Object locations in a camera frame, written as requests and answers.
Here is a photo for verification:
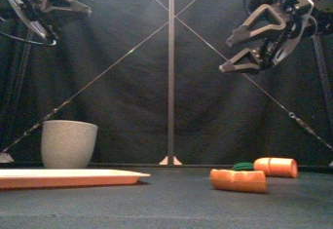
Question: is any metal post foot bracket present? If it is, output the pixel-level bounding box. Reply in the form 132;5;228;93
157;155;183;167

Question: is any metal corner foot bracket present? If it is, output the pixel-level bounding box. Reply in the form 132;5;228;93
0;152;15;165

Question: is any grey speckled cup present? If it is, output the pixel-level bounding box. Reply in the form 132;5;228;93
40;119;98;170

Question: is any green toy carrot top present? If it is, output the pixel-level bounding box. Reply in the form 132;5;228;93
231;161;256;172

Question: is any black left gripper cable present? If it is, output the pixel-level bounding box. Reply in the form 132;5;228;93
0;18;58;48

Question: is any vertical metal frame post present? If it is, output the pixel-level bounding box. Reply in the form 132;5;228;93
165;0;176;167

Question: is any orange toy cylinder piece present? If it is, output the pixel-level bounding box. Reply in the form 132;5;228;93
252;156;300;179

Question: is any black cloth backdrop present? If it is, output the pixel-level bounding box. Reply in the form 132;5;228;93
0;0;333;169

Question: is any diagonal brace wire with turnbuckle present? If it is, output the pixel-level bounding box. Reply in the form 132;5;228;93
130;0;333;152

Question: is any orange toy carrot piece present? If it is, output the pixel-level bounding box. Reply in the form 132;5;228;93
208;169;267;194

